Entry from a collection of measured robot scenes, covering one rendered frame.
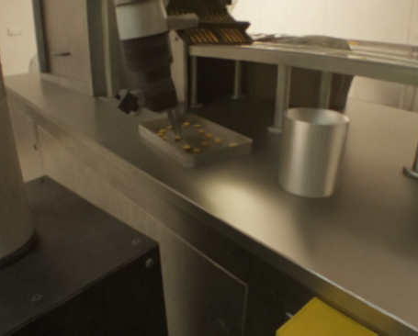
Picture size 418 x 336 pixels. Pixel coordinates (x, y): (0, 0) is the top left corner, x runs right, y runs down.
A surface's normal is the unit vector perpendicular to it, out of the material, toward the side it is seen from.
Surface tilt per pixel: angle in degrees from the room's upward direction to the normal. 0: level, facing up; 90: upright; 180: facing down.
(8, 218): 90
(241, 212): 0
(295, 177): 90
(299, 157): 90
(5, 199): 90
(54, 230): 0
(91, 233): 0
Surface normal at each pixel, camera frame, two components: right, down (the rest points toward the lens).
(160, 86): 0.45, 0.03
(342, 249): 0.00, -0.91
